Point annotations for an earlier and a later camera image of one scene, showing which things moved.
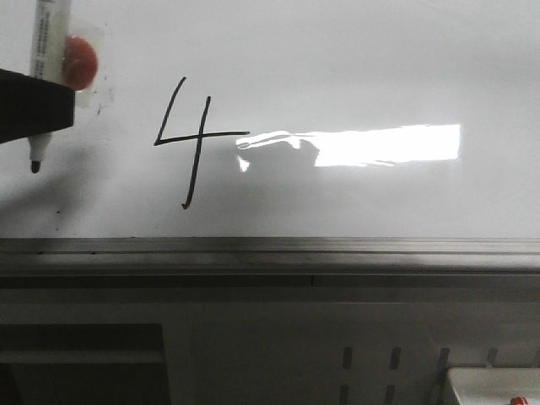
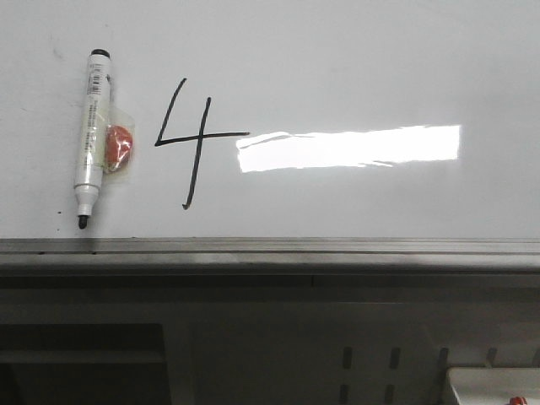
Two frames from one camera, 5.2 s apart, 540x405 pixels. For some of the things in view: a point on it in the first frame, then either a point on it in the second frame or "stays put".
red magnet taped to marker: (79, 64) to (118, 148)
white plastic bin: (494, 386) stays put
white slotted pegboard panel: (338, 353) stays put
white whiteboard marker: (51, 29) to (91, 155)
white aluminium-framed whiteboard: (284, 137) stays put
